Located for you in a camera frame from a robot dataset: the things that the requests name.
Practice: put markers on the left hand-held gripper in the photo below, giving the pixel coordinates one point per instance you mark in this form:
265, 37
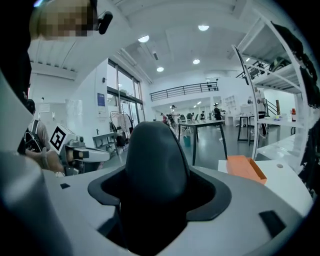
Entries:
75, 152

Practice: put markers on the orange glasses case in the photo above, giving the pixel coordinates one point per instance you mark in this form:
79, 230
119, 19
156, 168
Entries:
243, 166

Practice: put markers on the person's left hand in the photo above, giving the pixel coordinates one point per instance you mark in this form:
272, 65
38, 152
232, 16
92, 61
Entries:
51, 160

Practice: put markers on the clothes rack with garments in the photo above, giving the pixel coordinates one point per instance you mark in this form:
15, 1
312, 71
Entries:
123, 122

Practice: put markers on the teal waste bin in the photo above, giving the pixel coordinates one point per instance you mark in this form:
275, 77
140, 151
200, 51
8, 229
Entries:
187, 141

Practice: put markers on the round ceiling light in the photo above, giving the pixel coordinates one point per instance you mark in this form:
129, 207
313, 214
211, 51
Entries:
203, 27
160, 69
143, 38
196, 61

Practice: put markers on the person's dark clothing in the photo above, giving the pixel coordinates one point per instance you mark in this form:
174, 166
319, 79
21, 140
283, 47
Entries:
12, 50

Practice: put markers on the black balcony railing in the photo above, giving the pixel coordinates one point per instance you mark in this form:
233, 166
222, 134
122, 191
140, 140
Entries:
183, 90

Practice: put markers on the black-legged long table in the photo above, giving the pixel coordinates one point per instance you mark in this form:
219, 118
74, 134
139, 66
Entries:
200, 123

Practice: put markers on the person's head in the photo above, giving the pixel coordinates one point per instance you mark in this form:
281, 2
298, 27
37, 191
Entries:
62, 22

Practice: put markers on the black-framed desk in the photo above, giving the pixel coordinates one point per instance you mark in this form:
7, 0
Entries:
247, 125

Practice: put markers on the white table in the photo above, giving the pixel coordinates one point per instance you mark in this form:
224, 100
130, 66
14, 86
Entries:
282, 180

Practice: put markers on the white metal shelf rack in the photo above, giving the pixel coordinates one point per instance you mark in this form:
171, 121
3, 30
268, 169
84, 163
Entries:
280, 80

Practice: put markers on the red bottle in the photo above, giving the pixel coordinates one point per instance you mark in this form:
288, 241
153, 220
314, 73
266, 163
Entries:
293, 115

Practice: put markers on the blue wall poster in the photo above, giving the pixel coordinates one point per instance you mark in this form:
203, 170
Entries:
100, 99

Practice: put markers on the black head-worn camera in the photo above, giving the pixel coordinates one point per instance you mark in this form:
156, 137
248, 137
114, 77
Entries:
105, 23

